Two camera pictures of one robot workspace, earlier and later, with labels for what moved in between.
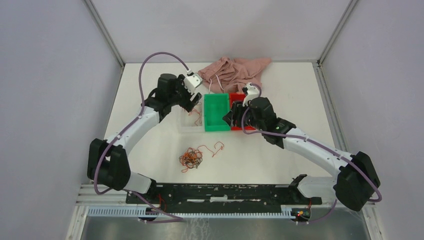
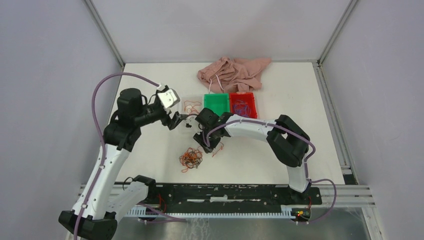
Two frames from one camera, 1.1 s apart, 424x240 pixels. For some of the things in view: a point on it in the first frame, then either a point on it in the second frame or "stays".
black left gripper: x=188 y=104 to x=176 y=119
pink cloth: x=227 y=76 stays
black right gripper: x=238 y=110 to x=199 y=137
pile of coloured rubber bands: x=192 y=156 stays
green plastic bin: x=216 y=106 stays
